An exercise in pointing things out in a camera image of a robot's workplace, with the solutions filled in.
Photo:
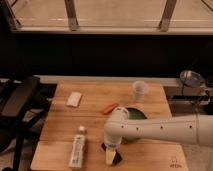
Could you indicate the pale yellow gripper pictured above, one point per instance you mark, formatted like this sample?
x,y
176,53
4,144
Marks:
x,y
110,155

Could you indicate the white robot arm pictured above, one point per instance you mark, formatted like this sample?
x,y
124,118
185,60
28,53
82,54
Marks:
x,y
191,129

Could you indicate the white sponge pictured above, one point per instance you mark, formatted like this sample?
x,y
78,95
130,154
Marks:
x,y
74,99

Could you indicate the white squeeze bottle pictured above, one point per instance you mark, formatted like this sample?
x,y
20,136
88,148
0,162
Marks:
x,y
76,158

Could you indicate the orange carrot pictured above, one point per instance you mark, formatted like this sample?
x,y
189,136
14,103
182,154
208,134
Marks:
x,y
108,109

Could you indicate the green bowl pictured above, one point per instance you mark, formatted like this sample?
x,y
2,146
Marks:
x,y
134,114

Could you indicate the clear plastic cup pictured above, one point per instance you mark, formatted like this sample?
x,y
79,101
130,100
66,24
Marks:
x,y
140,89

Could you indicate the round blue-grey dish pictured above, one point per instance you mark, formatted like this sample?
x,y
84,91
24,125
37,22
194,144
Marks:
x,y
191,79

